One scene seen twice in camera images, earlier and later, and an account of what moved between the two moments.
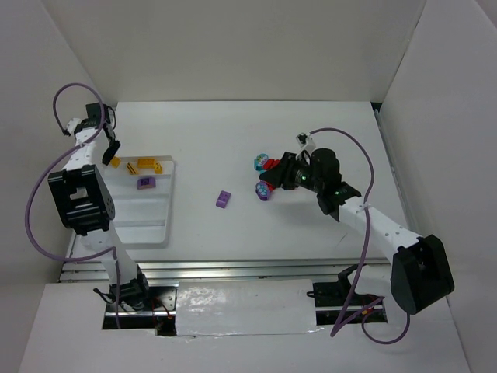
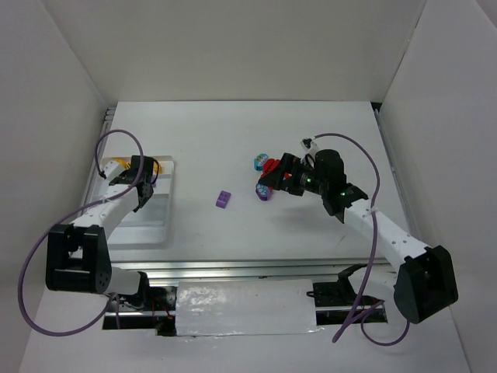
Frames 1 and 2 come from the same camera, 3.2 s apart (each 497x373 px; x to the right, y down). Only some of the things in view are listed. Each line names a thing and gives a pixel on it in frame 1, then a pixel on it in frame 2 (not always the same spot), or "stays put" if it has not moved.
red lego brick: (270, 164) stays put
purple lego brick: (223, 199) stays put
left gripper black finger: (111, 151) → (144, 192)
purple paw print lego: (262, 190) stays put
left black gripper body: (110, 144) → (144, 190)
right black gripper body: (287, 171) stays put
